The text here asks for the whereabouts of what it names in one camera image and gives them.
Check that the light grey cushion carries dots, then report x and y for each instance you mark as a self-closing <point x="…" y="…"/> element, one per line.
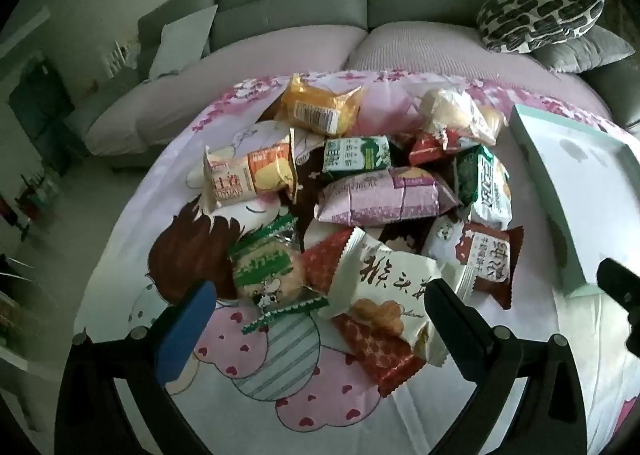
<point x="185" y="41"/>

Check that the cream and orange snack packet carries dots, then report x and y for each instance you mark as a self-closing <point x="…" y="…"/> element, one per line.
<point x="247" y="175"/>

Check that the dark cabinet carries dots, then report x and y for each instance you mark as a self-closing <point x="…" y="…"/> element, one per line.
<point x="37" y="100"/>

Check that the brown and white snack packet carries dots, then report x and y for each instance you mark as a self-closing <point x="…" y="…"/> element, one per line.
<point x="482" y="257"/>

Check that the black white patterned cushion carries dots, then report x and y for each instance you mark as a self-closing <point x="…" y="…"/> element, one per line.
<point x="540" y="17"/>

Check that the small green white snack packet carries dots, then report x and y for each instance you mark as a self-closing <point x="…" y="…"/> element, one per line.
<point x="357" y="155"/>

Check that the pink purple snack packet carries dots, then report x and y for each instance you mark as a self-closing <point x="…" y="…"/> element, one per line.
<point x="385" y="196"/>

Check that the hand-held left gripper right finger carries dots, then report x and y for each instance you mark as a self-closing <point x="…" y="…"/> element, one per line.
<point x="452" y="330"/>

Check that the cartoon printed cloth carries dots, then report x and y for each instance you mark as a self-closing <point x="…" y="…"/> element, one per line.
<point x="250" y="415"/>

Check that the large green white snack packet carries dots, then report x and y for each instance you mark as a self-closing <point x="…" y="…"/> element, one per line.
<point x="485" y="187"/>

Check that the red patterned snack packet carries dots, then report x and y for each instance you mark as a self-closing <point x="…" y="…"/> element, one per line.
<point x="385" y="355"/>

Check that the pink sofa seat cover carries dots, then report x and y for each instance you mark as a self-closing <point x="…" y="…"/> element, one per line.
<point x="280" y="70"/>

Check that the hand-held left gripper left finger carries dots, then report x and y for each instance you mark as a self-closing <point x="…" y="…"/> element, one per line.
<point x="187" y="330"/>

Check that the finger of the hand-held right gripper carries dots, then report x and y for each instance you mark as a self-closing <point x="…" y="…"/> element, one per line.
<point x="620" y="280"/>

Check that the orange cake snack packet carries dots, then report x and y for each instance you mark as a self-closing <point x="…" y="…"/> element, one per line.
<point x="320" y="107"/>

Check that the green clear cracker packet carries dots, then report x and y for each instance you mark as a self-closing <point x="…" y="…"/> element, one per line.
<point x="270" y="270"/>

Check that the small red snack packet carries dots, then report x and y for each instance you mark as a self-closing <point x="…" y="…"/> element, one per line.
<point x="427" y="149"/>

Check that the mint green tray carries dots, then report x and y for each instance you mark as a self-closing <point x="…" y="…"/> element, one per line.
<point x="575" y="195"/>

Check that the clear packet of pale buns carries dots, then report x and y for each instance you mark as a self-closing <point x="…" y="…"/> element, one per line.
<point x="457" y="112"/>

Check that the white pastry snack packet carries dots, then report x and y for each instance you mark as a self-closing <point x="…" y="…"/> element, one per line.
<point x="390" y="295"/>

